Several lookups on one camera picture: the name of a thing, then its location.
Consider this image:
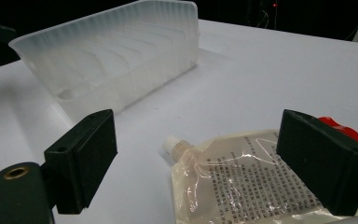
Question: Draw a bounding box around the red packet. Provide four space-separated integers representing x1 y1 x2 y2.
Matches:
318 116 358 153

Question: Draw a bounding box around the translucent plastic storage bin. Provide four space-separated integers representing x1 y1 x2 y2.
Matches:
8 0 200 124

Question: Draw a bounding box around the clear spout pouch with print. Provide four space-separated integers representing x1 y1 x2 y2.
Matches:
162 129 358 224

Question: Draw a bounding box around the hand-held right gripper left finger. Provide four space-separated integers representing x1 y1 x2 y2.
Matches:
43 108 118 215

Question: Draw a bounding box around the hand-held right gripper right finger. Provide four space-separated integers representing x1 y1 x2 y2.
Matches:
275 108 358 217

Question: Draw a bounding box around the thin cable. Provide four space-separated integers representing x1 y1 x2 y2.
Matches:
245 8 278 30

